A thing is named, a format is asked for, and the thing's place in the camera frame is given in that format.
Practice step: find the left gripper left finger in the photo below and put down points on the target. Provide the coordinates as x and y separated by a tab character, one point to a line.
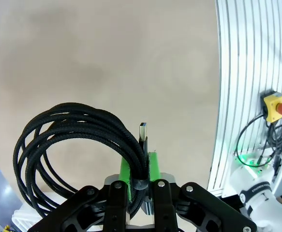
116	205

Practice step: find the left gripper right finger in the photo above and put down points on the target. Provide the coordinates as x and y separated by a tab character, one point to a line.
162	205

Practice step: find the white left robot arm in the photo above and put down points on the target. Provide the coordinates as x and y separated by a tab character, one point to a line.
261	191

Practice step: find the yellow emergency stop button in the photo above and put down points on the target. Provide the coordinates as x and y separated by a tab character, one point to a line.
272	108

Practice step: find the white ribbed aluminium frame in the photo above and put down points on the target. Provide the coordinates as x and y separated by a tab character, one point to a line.
240	48

